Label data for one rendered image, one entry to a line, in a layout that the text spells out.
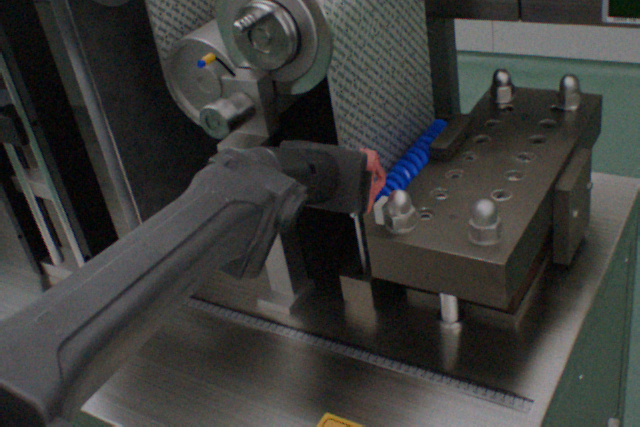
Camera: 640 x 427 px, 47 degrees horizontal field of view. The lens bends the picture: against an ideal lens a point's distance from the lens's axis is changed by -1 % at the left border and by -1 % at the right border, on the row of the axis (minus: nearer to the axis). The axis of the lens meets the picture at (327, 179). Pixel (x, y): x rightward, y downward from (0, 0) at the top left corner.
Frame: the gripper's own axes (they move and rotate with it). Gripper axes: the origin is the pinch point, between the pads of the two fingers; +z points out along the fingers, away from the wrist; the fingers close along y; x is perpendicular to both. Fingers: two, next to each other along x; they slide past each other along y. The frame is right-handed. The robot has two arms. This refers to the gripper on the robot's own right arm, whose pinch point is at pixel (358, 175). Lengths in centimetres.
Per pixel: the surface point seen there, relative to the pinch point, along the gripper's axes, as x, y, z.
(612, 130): 14, -17, 236
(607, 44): 53, -32, 275
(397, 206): -2.4, 6.8, -2.8
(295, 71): 10.7, -4.2, -9.1
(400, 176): 0.2, 2.5, 6.0
